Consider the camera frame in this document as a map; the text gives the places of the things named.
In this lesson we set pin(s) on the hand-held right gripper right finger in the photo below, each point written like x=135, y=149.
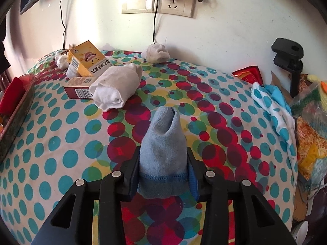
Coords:
x=194, y=183

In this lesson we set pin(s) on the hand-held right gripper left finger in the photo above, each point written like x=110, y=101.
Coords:
x=131, y=176

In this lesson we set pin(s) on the light blue sock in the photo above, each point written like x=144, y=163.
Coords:
x=163, y=153

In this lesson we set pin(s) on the round red tray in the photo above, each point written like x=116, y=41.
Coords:
x=15, y=127

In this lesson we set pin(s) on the red sock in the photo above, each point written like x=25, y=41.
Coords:
x=12, y=94

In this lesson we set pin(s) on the polka dot blanket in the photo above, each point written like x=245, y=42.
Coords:
x=76, y=145

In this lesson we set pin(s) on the brown barcode box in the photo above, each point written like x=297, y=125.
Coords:
x=79, y=91

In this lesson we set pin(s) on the white blue dotted cloth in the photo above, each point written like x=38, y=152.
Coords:
x=276, y=112

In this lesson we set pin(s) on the white round object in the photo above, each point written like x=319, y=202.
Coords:
x=301, y=232

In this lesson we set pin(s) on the crumpled white tissue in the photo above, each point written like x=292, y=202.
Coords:
x=71, y=71
x=61, y=61

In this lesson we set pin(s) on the red snack packet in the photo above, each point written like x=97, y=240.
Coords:
x=249, y=74

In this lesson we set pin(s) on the yellow orange packet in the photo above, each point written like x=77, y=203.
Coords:
x=311, y=143

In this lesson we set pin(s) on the yellow medicine box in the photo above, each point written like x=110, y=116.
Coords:
x=86, y=58

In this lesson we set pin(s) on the balled white sock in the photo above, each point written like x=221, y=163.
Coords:
x=155, y=52

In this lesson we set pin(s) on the brown snack wrapper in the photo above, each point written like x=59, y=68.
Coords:
x=67, y=52

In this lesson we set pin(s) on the green plastic bag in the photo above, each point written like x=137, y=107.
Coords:
x=309, y=99

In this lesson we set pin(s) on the yellow knitted toy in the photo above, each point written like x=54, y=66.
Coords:
x=318, y=81

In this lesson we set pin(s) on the black clamp stand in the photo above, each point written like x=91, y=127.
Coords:
x=286, y=49

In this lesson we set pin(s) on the dark cloth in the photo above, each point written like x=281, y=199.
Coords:
x=3, y=56

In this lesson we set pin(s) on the white wall power socket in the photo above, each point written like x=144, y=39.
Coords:
x=176, y=7

